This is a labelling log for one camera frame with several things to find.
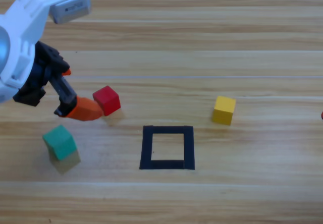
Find green wooden block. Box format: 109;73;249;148
42;125;78;161

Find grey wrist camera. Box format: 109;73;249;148
49;0;91;25

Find yellow wooden block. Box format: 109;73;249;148
211;95;237;126

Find white wrist mount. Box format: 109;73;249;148
0;0;91;104

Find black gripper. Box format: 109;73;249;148
12;41;104;122

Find red wooden block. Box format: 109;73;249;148
92;85;121;117

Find black tape square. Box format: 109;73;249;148
139;125;195;171

